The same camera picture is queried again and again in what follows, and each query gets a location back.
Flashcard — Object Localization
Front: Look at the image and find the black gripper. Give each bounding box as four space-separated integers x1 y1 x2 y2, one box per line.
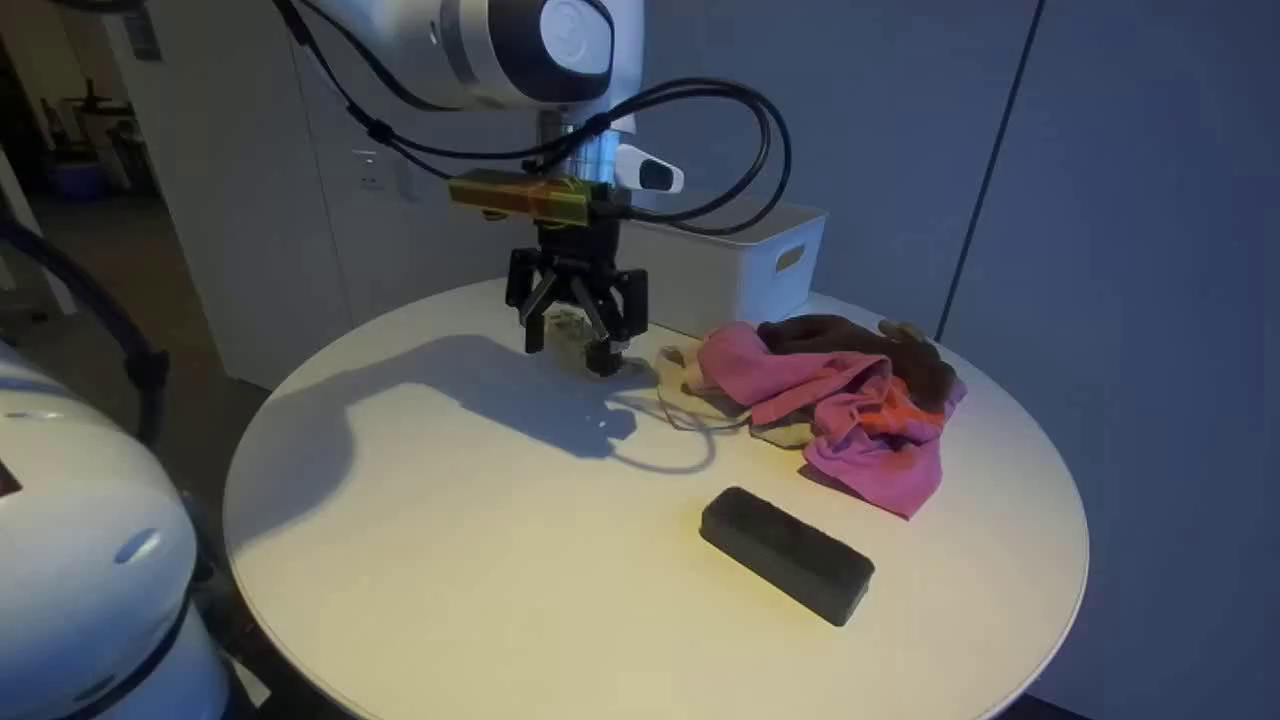
503 216 651 357

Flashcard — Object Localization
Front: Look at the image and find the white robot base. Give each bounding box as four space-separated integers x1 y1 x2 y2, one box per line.
0 347 235 720

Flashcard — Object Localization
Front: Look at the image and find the beige cloth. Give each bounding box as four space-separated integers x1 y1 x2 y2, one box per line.
625 336 817 470

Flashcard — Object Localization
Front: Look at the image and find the white plastic bin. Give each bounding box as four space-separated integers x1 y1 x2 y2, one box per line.
614 195 830 336

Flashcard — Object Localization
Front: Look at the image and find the pink cloth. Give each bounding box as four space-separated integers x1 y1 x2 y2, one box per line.
682 320 954 523

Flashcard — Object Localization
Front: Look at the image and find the black rectangular block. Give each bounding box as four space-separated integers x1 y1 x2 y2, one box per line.
696 484 880 630

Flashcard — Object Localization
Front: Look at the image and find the white cabinet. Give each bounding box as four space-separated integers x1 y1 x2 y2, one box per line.
104 0 536 393

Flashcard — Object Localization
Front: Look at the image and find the brown cloth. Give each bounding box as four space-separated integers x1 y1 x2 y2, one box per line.
757 312 967 410

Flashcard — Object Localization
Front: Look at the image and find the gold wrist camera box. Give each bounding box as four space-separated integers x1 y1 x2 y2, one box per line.
449 167 633 229

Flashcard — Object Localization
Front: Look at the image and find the thick black cable hose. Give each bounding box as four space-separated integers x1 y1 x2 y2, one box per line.
0 210 172 452

